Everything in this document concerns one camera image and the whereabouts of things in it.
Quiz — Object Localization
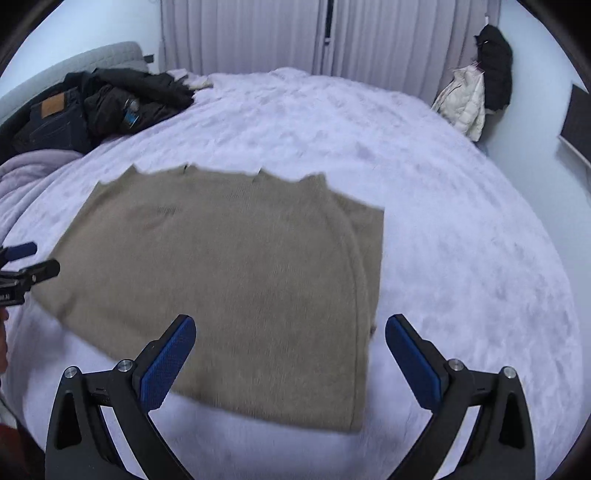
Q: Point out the white fleece bed blanket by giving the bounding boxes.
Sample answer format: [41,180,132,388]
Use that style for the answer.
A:
[0,67,583,480]

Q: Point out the lilac folded blanket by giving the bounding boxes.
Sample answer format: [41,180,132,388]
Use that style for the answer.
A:
[0,150,85,205]

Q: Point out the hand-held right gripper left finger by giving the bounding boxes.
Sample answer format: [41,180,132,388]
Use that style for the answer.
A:
[44,315,198,480]

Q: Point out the black jacket with patch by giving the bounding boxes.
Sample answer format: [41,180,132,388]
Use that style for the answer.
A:
[65,68,195,137]

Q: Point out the black hanging jacket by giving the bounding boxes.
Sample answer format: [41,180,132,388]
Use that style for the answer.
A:
[475,24,514,112]

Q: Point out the white crumpled cloth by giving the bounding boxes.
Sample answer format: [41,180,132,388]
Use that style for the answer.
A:
[166,68,214,92]

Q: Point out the grey padded headboard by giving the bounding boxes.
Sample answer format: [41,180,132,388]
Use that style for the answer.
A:
[0,41,147,127]

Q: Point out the white puffer jacket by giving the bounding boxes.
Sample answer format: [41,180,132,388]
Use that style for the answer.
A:
[431,65,486,142]

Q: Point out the brown knit sweater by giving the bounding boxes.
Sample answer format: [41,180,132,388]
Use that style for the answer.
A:
[30,166,387,435]

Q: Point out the person's left hand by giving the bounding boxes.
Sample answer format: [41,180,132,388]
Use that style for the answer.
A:
[0,307,11,376]

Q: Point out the dark wall frame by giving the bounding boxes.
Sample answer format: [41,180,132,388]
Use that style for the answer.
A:
[560,83,591,168]

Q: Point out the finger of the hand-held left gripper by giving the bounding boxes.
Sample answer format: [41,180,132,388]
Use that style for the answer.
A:
[0,259,62,291]
[0,242,38,262]

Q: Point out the dark blue jeans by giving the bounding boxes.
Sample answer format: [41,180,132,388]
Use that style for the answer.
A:
[11,88,94,156]

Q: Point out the wide pale curtain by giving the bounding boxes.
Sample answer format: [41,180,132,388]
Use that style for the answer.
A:
[159,0,332,78]

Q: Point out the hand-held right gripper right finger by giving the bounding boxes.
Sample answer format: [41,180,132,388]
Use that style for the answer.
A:
[385,315,537,480]

